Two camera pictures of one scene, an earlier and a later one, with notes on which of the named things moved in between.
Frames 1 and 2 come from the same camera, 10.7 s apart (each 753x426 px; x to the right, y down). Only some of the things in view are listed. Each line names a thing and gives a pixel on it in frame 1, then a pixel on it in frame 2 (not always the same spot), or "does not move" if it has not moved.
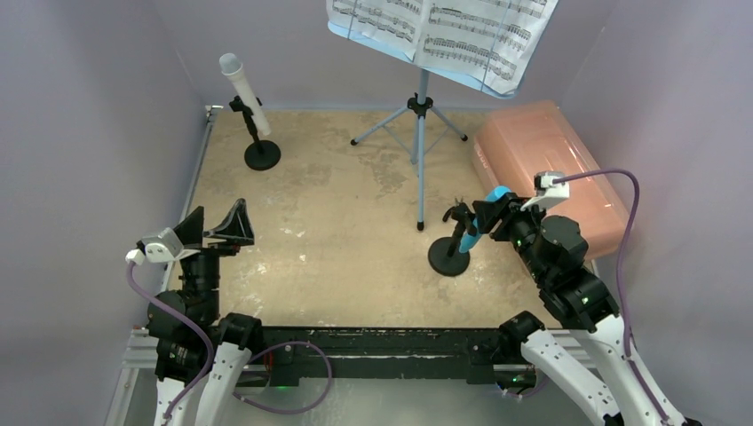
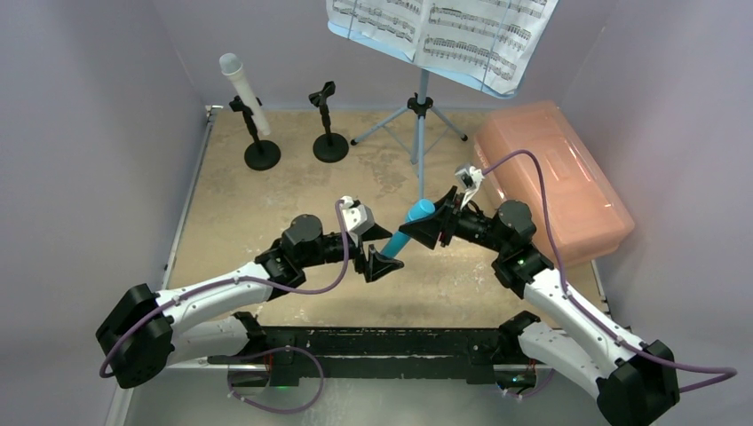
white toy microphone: x=231 y=66 does not move
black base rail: x=384 y=352 does not move
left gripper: x=235 y=230 → x=376 y=264
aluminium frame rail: x=139 y=343 does not move
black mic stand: x=262 y=153 does not move
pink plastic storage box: x=513 y=144 does not move
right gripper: x=502 y=213 → x=446 y=217
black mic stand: x=445 y=256 → x=328 y=146
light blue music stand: x=420 y=106 does not move
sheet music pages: x=491 y=42 does not move
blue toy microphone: x=470 y=239 → x=421 y=209
